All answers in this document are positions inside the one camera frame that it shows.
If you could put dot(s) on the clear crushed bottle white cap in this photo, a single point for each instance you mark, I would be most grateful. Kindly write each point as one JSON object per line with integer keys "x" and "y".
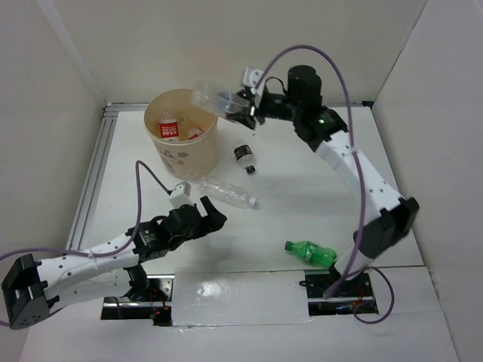
{"x": 227, "y": 193}

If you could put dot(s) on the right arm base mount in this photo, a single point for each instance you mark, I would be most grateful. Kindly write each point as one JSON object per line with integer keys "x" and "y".
{"x": 352, "y": 293}

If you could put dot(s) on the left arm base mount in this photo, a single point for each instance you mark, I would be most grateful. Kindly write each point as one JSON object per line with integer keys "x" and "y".
{"x": 149, "y": 297}

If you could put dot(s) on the small red label cola bottle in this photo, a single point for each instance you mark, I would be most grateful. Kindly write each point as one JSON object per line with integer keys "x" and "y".
{"x": 194, "y": 132}

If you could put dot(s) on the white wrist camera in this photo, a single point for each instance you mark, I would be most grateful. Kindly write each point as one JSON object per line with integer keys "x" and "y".
{"x": 254, "y": 79}
{"x": 180, "y": 195}

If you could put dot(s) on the clear bottle white blue label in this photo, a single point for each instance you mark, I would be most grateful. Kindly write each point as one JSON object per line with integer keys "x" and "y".
{"x": 217, "y": 100}

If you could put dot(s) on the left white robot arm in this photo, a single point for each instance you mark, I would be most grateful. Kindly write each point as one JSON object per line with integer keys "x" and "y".
{"x": 33, "y": 290}

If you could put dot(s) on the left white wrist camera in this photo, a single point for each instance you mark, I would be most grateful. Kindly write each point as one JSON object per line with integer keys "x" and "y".
{"x": 180, "y": 195}

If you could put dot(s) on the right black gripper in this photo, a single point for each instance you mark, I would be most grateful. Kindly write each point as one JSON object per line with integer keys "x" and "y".
{"x": 244, "y": 118}

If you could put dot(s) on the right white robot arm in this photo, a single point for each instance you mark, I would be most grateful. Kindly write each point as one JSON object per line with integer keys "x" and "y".
{"x": 386, "y": 216}

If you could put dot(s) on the large red label bottle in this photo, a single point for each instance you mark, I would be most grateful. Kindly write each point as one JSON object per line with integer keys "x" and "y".
{"x": 168, "y": 127}

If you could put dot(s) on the aluminium frame rail left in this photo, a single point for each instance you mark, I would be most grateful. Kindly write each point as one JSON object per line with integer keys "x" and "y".
{"x": 87, "y": 203}

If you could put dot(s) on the green plastic bottle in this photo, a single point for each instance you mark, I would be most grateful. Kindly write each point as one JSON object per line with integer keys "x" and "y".
{"x": 311, "y": 253}

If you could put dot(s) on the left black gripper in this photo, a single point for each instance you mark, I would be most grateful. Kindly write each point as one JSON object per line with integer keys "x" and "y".
{"x": 213, "y": 221}

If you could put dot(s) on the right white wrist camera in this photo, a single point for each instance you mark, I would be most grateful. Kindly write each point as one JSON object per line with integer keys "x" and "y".
{"x": 254, "y": 79}

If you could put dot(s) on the small bottle black label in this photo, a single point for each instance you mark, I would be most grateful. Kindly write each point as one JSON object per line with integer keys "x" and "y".
{"x": 244, "y": 157}

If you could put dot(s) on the beige round paper bin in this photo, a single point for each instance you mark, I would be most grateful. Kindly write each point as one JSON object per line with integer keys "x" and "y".
{"x": 184, "y": 158}

